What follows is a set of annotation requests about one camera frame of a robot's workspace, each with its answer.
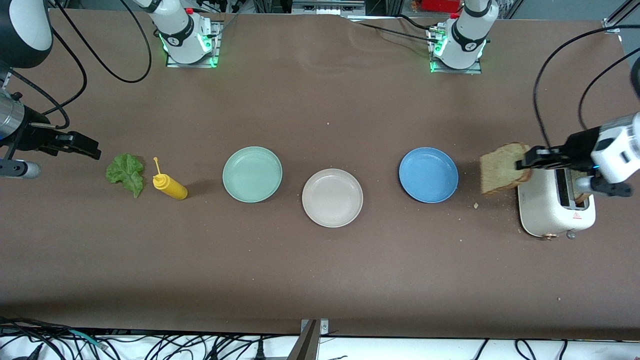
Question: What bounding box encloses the yellow squeeze bottle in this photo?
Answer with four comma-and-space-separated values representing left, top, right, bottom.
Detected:
152, 156, 189, 201

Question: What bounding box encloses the black base power cable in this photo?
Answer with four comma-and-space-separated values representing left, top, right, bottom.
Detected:
345, 14, 451, 43

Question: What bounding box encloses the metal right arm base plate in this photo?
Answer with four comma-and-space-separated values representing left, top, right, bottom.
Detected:
166, 20, 222, 68

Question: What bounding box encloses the beige plate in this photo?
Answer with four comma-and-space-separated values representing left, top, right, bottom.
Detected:
301, 168, 364, 228

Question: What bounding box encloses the teal floor cable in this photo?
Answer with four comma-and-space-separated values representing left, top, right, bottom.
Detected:
67, 329, 108, 349

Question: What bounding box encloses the blue plate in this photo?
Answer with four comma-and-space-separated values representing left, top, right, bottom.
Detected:
398, 147, 459, 204

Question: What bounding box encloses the green lettuce leaf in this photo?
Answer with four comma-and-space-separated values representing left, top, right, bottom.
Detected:
105, 153, 146, 199

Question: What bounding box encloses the metal table edge bracket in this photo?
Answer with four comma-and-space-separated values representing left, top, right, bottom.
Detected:
286, 318, 330, 360

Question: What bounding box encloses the mint green plate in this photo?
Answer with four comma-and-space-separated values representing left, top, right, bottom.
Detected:
222, 146, 283, 204

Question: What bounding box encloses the red box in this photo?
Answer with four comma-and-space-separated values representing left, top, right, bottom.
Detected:
419, 0, 463, 13

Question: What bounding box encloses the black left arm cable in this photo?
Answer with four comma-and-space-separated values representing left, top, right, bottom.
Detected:
532, 24, 640, 151

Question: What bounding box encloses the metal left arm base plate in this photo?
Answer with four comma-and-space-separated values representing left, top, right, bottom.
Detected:
429, 27, 483, 75

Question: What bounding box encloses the brown bread slice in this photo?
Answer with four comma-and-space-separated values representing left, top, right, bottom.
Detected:
480, 142, 532, 196
571, 171, 593, 205

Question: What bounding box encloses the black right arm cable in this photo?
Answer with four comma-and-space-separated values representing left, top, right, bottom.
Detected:
10, 0, 153, 132

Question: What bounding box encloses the aluminium frame rail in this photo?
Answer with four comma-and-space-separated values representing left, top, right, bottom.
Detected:
291, 0, 367, 16
602, 0, 640, 35

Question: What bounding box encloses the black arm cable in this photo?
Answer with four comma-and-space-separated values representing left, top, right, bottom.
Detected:
532, 24, 640, 151
10, 0, 153, 132

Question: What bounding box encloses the white two-slot toaster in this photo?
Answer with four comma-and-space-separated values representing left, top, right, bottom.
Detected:
518, 167, 597, 239

